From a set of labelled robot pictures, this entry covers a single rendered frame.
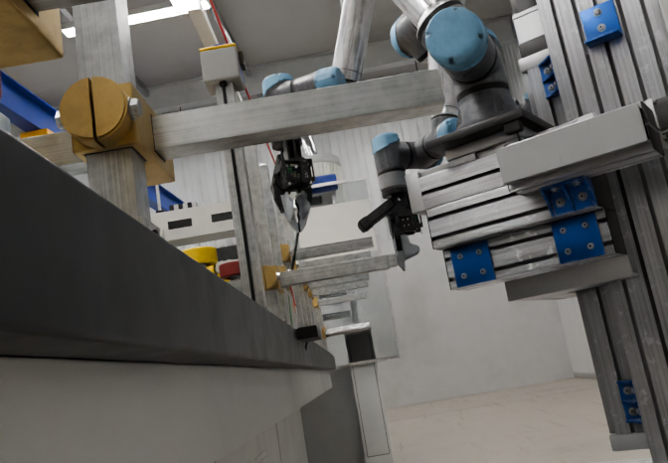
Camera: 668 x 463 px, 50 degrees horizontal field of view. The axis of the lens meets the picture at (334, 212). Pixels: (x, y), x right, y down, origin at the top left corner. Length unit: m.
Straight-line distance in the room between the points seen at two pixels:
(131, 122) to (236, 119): 0.09
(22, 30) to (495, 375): 10.40
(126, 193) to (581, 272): 1.18
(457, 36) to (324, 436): 3.32
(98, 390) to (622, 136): 1.04
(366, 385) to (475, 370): 6.42
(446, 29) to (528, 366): 9.45
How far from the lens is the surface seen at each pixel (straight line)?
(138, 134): 0.56
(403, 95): 0.60
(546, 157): 1.36
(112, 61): 0.59
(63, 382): 0.42
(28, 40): 0.42
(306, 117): 0.59
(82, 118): 0.55
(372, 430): 4.33
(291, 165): 1.58
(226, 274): 1.83
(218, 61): 1.38
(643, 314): 1.62
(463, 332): 10.66
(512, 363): 10.72
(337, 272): 1.57
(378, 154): 1.88
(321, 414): 4.46
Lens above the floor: 0.59
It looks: 13 degrees up
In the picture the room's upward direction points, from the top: 10 degrees counter-clockwise
